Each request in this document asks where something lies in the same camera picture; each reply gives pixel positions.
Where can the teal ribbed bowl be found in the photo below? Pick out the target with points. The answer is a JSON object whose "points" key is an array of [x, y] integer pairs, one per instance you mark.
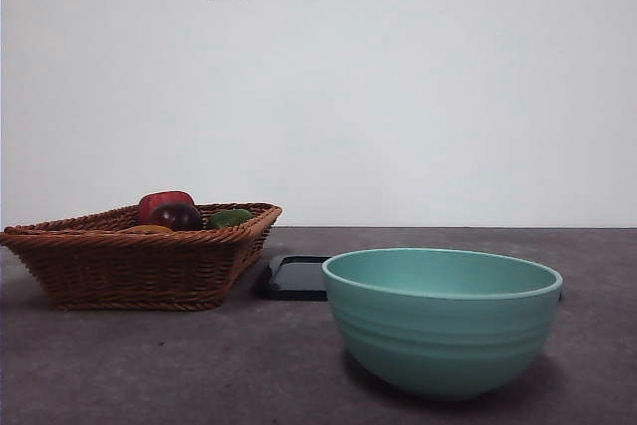
{"points": [[438, 340]]}

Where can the green fruit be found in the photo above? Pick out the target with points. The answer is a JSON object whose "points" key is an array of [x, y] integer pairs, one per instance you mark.
{"points": [[230, 217]]}

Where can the dark green rectangular tray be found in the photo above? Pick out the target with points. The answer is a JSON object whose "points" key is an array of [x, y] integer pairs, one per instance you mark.
{"points": [[293, 278]]}

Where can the dark purple round fruit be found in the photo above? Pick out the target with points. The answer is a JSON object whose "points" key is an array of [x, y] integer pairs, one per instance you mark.
{"points": [[175, 217]]}

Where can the red apple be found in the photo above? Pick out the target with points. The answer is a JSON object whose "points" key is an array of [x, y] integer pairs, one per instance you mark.
{"points": [[161, 198]]}

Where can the brown wicker basket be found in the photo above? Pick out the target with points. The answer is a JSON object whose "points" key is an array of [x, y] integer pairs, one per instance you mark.
{"points": [[129, 271]]}

